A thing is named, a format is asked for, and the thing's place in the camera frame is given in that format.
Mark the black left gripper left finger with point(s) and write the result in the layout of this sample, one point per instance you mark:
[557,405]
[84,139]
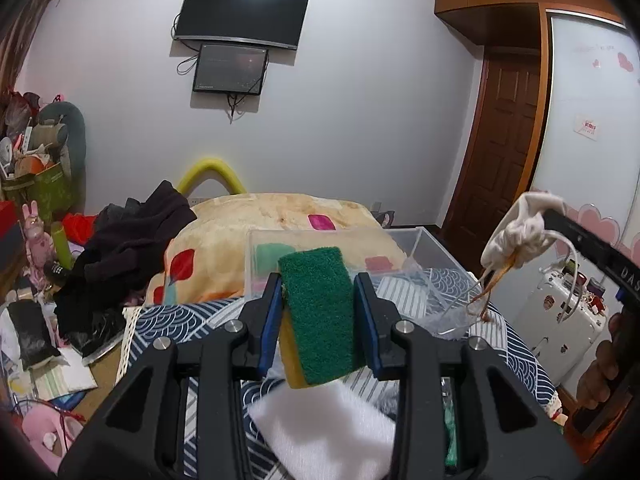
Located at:
[261,320]

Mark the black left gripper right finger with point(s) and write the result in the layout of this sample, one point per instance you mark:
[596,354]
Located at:
[375,319]

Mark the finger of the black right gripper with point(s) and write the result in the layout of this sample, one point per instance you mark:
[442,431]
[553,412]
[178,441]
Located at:
[620,269]

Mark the large wall television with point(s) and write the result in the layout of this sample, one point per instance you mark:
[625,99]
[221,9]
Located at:
[270,23]

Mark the brown wooden door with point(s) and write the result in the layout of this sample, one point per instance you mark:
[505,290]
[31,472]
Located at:
[494,160]

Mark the pink bunny figure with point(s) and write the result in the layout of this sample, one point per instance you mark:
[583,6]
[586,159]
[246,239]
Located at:
[39,244]

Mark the green knit cloth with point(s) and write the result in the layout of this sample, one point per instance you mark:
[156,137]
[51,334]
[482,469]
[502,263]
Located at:
[452,458]

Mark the person's right hand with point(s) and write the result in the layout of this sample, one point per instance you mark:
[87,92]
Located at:
[592,387]

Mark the pink slipper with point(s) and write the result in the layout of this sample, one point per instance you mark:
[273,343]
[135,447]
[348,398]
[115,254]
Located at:
[51,433]

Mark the black clothes pile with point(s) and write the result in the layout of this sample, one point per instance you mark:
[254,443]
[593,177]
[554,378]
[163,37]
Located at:
[126,250]

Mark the green gift bag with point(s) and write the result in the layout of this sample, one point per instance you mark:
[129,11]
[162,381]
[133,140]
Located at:
[53,191]

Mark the orange floral blanket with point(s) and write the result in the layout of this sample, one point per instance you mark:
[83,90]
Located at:
[235,234]

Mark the clear plastic storage box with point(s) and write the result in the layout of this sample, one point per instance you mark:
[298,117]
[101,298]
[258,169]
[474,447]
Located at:
[388,256]

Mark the grey green plush toy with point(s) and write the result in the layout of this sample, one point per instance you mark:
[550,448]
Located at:
[60,127]

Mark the white sliding wardrobe door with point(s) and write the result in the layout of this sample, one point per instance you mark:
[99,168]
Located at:
[589,153]

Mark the green yellow scrub sponge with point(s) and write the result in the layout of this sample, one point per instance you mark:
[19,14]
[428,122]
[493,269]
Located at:
[318,340]

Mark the red box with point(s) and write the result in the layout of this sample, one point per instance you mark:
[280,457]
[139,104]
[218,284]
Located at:
[8,217]

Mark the clear plastic bag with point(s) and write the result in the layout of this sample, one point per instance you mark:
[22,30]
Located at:
[443,301]

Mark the yellow foam tube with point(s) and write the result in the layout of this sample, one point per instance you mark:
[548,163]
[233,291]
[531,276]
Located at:
[210,168]

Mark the white drawstring pouch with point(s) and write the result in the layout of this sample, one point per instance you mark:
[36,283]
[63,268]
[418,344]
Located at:
[520,237]

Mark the white foam block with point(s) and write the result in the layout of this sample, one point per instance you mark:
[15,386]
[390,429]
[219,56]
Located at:
[325,432]

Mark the small wall monitor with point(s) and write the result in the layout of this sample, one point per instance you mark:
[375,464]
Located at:
[230,69]

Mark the white suitcase with stickers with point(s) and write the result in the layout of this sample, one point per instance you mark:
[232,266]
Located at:
[562,318]

